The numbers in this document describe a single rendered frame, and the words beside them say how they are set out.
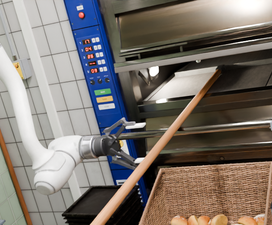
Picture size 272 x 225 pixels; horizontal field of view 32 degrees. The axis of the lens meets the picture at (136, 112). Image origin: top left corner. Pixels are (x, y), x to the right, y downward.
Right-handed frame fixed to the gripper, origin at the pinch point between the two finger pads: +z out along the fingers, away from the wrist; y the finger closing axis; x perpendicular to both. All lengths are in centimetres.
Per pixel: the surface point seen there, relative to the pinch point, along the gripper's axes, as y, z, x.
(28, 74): -23, -82, -52
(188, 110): -0.4, 7.2, -31.1
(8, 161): 25, -114, -52
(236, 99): 5, 22, -55
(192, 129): 3.0, 12.0, -17.8
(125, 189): 0.1, 7.6, 35.7
